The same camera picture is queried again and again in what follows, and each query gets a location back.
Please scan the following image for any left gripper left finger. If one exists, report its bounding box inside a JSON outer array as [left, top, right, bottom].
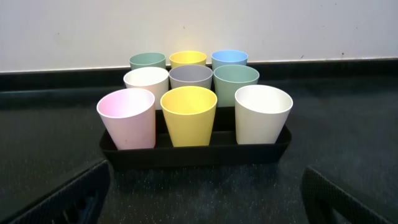
[[0, 158, 112, 224]]

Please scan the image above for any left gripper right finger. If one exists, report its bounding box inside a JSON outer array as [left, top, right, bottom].
[[300, 166, 392, 224]]

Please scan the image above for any white cup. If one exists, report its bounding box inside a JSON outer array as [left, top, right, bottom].
[[123, 66, 170, 110], [234, 84, 294, 146]]

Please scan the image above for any yellow cup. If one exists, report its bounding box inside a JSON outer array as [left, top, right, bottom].
[[169, 50, 208, 69], [160, 85, 218, 147]]

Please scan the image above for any pink cup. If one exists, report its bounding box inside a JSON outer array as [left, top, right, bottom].
[[96, 88, 156, 151]]

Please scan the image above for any black tray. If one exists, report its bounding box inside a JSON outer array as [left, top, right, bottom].
[[99, 105, 292, 170]]

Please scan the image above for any green cup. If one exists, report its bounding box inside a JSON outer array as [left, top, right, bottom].
[[129, 52, 167, 71], [213, 64, 261, 108]]

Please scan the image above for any blue cup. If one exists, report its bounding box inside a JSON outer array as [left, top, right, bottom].
[[211, 49, 249, 71]]

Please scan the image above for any grey cup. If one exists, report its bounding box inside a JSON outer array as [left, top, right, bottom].
[[169, 64, 214, 91]]

